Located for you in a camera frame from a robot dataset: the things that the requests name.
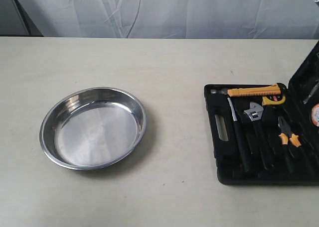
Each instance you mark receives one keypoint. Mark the adjustable wrench black handle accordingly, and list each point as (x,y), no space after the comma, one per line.
(254,113)

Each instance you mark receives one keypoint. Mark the black plastic tool case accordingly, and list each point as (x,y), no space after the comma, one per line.
(302,93)

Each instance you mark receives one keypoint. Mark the round stainless steel tray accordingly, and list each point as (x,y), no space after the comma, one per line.
(93,128)

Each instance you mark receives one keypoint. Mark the yellow tape measure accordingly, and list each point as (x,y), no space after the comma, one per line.
(272,100)

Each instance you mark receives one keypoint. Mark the grey wrinkled backdrop cloth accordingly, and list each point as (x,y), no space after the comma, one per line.
(184,19)

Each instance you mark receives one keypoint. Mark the yellow utility knife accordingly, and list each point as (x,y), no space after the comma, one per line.
(275,89)

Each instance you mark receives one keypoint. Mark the roll of tape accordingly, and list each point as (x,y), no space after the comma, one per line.
(314,115)

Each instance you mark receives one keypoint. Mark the hammer with black handle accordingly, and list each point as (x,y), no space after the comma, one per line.
(242,146)

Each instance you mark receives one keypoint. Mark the pliers with yellow-black handles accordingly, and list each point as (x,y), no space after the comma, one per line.
(287,136)

